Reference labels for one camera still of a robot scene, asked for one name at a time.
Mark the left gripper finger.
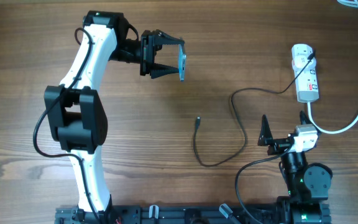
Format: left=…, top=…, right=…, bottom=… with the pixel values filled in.
left=150, top=63, right=179, bottom=79
left=155, top=30, right=185, bottom=45

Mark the white charger plug adapter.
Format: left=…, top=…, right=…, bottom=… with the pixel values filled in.
left=292, top=55, right=316, bottom=73

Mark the Galaxy S25 smartphone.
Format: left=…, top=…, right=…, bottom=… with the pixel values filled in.
left=178, top=44, right=186, bottom=82

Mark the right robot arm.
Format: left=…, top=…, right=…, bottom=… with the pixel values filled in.
left=258, top=112, right=333, bottom=224

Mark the black USB charging cable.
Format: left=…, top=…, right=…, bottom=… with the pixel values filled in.
left=193, top=50, right=316, bottom=168

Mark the white power strip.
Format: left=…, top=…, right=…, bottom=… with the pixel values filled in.
left=291, top=44, right=319, bottom=103

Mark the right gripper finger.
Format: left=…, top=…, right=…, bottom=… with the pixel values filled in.
left=300, top=111, right=321, bottom=135
left=257, top=114, right=273, bottom=146

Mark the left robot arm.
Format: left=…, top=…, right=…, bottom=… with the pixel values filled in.
left=42, top=11, right=186, bottom=223

